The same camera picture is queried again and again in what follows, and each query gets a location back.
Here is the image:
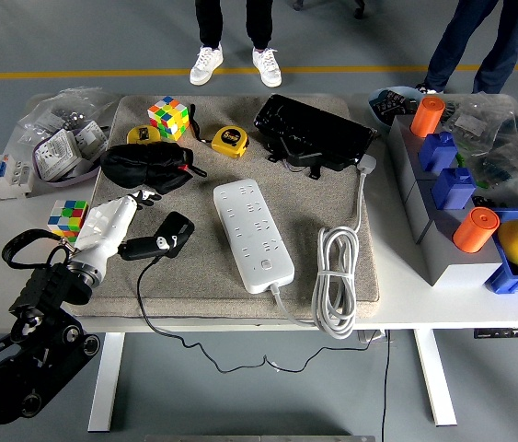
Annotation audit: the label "black hanging cable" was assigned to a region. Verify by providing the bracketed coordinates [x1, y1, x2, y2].
[380, 329, 393, 442]

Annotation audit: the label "orange cylinder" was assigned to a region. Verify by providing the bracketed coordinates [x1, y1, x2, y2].
[452, 206, 501, 254]
[409, 95, 446, 139]

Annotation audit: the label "clear bags of components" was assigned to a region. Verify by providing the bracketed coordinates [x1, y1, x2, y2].
[437, 91, 518, 208]

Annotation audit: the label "grey-brown mat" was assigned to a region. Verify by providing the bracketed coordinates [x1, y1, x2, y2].
[65, 94, 382, 321]

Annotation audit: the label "blue plastic block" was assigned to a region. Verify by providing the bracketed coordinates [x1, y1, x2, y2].
[418, 131, 459, 175]
[431, 167, 478, 211]

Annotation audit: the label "white circuit breaker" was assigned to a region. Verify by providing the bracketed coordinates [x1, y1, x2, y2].
[0, 153, 35, 203]

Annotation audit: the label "clear bag of parts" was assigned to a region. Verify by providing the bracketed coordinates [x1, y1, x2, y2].
[3, 87, 120, 160]

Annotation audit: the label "white table leg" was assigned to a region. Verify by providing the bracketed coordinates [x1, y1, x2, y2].
[86, 331, 126, 433]
[413, 329, 458, 427]

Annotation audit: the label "colourful puzzle cube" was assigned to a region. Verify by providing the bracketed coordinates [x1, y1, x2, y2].
[47, 199, 90, 244]
[147, 95, 190, 142]

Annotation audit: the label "thin black plug cord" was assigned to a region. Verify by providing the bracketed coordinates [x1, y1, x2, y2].
[136, 255, 386, 374]

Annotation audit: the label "black plug adapter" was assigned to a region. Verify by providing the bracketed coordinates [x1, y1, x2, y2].
[150, 211, 196, 259]

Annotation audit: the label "yellow tape measure with strap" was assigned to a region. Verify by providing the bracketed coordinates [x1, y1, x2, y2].
[189, 103, 250, 160]

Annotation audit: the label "black table control panel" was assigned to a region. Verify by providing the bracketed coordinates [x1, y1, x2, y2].
[473, 327, 518, 340]

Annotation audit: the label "white power strip cable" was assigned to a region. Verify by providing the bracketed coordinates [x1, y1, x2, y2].
[269, 153, 379, 342]

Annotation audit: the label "grey holder box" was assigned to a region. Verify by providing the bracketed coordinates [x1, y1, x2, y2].
[386, 113, 503, 287]

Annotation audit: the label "black cloth pouch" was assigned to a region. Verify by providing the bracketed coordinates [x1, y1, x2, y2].
[99, 140, 208, 195]

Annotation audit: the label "white power strip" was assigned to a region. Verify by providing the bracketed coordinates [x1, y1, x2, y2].
[213, 178, 296, 296]

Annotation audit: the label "black printed packets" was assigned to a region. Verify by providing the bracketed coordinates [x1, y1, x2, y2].
[373, 90, 419, 116]

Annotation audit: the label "white wall socket module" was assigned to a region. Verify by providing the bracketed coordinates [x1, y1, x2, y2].
[74, 121, 111, 162]
[34, 128, 86, 182]

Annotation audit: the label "black finned device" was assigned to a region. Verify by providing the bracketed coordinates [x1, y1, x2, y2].
[253, 93, 378, 180]

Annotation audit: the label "light blue bowl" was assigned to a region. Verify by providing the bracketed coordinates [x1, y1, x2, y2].
[367, 86, 425, 133]

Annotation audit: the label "person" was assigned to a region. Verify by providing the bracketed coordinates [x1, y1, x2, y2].
[189, 0, 283, 88]
[414, 0, 518, 96]

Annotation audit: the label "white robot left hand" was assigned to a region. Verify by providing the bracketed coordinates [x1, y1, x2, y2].
[72, 189, 178, 271]

